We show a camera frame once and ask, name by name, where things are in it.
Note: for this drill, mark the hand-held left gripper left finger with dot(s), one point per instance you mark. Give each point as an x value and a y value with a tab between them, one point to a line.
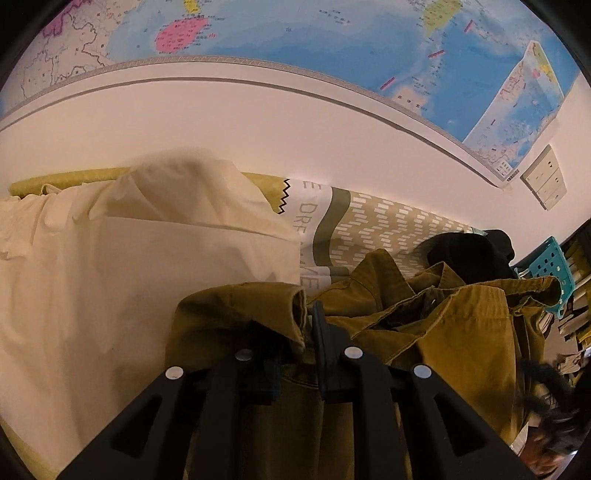
263	369

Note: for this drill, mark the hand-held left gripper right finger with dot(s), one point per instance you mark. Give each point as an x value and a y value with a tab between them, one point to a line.
330	364

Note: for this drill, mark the olive brown jacket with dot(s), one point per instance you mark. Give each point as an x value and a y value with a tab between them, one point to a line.
461	332

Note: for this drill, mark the teal perforated hanging basket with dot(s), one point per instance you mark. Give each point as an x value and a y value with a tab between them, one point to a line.
549	263

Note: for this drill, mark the cream cloth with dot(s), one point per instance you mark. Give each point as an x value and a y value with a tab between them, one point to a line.
138	277

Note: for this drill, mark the patterned bed sheet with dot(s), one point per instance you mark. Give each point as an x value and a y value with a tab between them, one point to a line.
392	221

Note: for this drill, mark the black garment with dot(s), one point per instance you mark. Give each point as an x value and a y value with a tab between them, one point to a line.
471	254

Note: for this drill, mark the white wall data socket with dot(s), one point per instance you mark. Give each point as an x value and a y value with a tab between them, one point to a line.
554	197

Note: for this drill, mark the white wall power outlet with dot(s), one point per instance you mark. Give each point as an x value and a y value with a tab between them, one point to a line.
549	182
542	161

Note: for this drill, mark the colourful wall map poster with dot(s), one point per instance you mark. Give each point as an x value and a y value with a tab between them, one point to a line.
323	46

